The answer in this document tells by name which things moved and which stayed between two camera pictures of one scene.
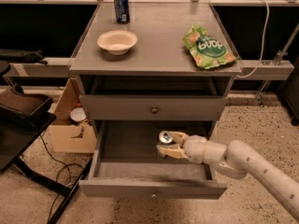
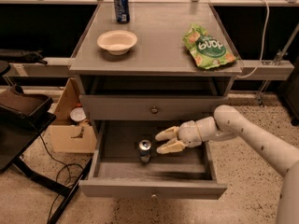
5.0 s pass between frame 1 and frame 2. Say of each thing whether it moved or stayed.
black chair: stayed
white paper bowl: stayed
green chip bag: stayed
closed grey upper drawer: stayed
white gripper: moved
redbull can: moved
